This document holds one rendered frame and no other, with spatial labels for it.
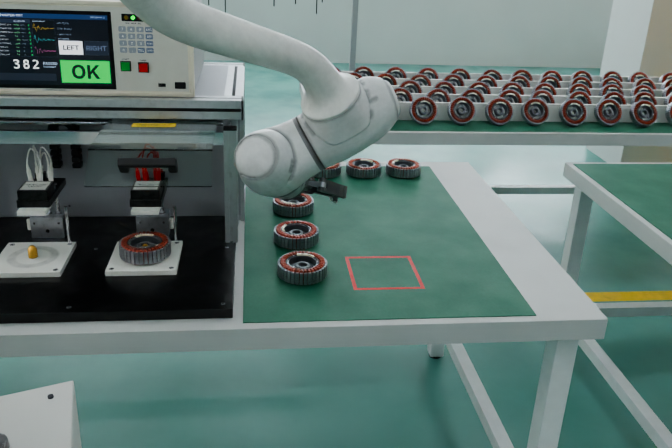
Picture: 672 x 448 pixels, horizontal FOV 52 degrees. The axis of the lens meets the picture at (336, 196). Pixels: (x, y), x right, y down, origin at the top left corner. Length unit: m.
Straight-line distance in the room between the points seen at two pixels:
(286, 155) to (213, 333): 0.45
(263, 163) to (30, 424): 0.49
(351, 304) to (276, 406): 0.98
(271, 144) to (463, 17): 7.22
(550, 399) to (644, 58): 3.51
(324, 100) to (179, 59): 0.57
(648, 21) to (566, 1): 3.81
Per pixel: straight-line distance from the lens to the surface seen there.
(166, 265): 1.56
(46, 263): 1.63
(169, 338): 1.41
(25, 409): 1.06
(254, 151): 1.09
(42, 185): 1.68
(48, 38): 1.64
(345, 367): 2.57
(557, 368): 1.64
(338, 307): 1.46
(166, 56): 1.60
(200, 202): 1.82
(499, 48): 8.44
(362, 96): 1.12
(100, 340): 1.43
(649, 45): 4.93
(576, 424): 2.51
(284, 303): 1.46
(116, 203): 1.85
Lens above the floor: 1.50
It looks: 22 degrees down
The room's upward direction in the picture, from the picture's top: 3 degrees clockwise
